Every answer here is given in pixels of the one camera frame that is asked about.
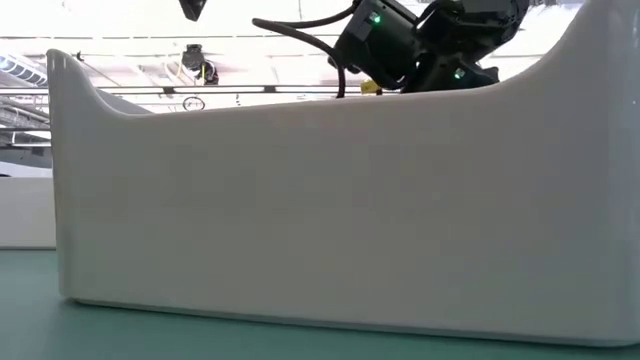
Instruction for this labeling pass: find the white ceiling louvre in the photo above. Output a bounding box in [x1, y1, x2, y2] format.
[0, 52, 50, 87]

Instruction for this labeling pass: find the long ceiling light rail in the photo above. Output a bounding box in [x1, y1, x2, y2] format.
[0, 85, 401, 97]

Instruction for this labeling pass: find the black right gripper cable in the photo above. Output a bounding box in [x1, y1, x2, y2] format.
[251, 2, 362, 99]

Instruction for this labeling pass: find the black ceiling cable reel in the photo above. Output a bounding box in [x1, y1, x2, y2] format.
[180, 43, 220, 86]

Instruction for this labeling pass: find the white plastic bin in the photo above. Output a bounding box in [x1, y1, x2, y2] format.
[45, 0, 640, 349]

